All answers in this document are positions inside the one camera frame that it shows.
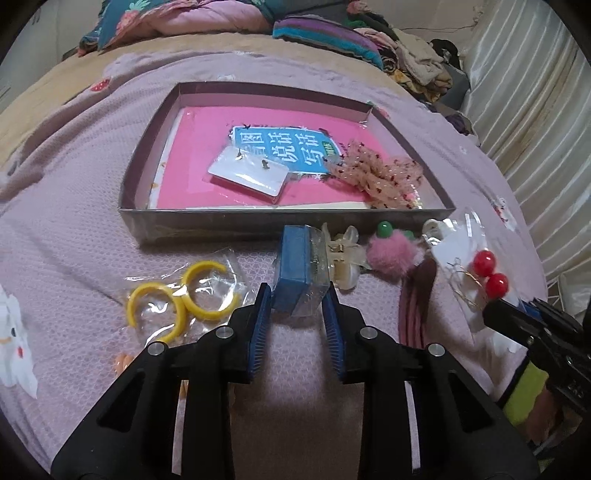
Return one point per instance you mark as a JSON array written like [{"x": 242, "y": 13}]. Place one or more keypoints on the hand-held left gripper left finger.
[{"x": 261, "y": 332}]

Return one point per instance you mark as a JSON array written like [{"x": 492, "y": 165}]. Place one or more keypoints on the dark purple floral cloth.
[{"x": 461, "y": 124}]

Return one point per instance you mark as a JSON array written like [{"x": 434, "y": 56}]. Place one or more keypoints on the peach hair clip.
[{"x": 121, "y": 362}]

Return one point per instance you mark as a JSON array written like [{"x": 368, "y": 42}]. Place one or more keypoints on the clear plastic bag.
[{"x": 152, "y": 318}]

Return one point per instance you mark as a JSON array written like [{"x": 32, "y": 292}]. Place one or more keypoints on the cream curtain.
[{"x": 531, "y": 115}]

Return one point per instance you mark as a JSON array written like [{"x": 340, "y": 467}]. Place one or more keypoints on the grey shallow cardboard tray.
[{"x": 207, "y": 224}]

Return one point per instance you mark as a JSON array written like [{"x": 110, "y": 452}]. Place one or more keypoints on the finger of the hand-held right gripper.
[
  {"x": 508, "y": 321},
  {"x": 554, "y": 314}
]

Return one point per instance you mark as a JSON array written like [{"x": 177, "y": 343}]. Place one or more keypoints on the blue jewelry box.
[{"x": 293, "y": 263}]

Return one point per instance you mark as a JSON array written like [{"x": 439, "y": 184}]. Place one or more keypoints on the red ball earrings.
[{"x": 485, "y": 265}]

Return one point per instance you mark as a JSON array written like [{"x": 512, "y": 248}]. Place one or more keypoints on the yellow hoop earring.
[
  {"x": 203, "y": 268},
  {"x": 136, "y": 300}
]

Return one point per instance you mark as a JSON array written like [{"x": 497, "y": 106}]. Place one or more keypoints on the clear pearl hair clip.
[{"x": 433, "y": 227}]

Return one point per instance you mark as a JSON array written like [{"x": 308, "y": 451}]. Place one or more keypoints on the grey blue cushion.
[{"x": 455, "y": 92}]

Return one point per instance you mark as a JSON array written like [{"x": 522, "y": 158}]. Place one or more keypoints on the person's right forearm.
[{"x": 526, "y": 392}]

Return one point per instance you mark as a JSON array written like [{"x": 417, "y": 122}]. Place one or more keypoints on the floral quilt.
[{"x": 184, "y": 21}]

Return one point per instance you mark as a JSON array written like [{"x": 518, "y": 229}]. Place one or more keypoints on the beige bed sheet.
[{"x": 60, "y": 78}]

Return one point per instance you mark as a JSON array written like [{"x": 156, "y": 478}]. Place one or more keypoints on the striped pillow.
[{"x": 323, "y": 39}]

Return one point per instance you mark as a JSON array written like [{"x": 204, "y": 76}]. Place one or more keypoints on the white earring card in bag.
[{"x": 244, "y": 173}]

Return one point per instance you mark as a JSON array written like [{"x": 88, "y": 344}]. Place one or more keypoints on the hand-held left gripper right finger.
[{"x": 332, "y": 332}]

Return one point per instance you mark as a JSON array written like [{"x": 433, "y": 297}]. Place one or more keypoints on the maroon hair clip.
[{"x": 415, "y": 304}]

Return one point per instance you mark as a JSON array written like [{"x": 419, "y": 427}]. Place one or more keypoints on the cream hair claw clip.
[{"x": 346, "y": 267}]

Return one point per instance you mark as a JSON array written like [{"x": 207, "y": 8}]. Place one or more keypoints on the grey headboard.
[{"x": 304, "y": 8}]

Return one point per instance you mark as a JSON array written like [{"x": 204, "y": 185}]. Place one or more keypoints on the pile of clothes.
[{"x": 415, "y": 60}]

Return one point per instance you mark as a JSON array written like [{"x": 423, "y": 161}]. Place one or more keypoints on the pink book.
[{"x": 203, "y": 138}]

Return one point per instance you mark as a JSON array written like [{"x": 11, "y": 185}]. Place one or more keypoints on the pink lace hair bow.
[{"x": 369, "y": 175}]

